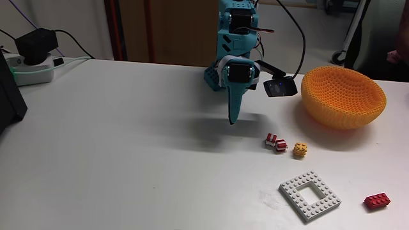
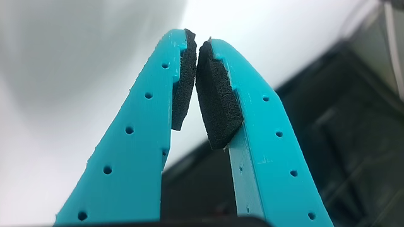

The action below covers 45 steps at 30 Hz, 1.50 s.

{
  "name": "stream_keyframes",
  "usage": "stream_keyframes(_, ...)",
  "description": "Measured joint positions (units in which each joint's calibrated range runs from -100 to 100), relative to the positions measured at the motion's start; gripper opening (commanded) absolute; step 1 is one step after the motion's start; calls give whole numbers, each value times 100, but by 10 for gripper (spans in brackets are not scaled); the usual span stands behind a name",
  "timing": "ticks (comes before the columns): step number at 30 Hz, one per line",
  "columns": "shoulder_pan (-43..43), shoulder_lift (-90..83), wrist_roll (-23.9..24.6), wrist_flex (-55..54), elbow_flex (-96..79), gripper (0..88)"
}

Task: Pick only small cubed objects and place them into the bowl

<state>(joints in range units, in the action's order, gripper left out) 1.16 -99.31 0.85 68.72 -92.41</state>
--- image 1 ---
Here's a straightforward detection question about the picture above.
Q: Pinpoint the pale green cable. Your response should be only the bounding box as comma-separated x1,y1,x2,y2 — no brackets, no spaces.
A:
12,56,93,76

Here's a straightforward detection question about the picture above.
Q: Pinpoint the white wheeled stand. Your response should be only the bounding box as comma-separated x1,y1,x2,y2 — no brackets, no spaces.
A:
331,0,369,66

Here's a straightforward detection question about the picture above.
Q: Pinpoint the grey studded frame plate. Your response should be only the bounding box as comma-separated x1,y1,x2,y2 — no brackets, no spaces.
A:
278,170,343,223

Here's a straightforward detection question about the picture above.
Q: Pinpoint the black adapter cable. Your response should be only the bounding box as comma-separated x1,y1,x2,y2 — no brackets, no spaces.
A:
53,29,96,60

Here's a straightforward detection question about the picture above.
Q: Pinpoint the red studded brick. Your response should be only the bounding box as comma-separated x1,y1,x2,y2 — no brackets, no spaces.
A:
363,192,392,211

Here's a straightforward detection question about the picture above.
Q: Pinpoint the red white striped cube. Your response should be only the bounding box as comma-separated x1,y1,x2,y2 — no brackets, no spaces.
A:
265,132,278,148
274,139,289,153

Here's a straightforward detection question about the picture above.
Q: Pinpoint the white power strip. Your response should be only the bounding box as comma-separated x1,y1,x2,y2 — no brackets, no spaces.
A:
2,53,56,87

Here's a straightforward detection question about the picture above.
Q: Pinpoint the wooden cabinet red trim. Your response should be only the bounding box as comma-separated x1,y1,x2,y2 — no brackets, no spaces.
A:
104,0,222,68

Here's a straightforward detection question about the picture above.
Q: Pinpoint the yellow studded cube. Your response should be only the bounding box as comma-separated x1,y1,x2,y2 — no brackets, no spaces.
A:
293,142,308,158

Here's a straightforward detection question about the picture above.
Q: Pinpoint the black power adapter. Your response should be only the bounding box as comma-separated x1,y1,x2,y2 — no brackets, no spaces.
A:
14,27,59,66

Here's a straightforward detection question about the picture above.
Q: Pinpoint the orange honeycomb bowl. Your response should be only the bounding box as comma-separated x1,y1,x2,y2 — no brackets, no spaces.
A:
300,65,387,130

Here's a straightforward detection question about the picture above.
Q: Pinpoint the purple cable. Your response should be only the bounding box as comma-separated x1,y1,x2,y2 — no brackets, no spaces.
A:
8,0,65,58

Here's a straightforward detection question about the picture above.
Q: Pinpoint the person's hand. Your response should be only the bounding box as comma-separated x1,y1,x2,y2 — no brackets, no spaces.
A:
386,49,406,65

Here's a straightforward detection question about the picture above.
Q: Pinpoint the black camera cable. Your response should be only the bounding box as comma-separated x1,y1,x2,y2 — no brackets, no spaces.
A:
275,0,307,80

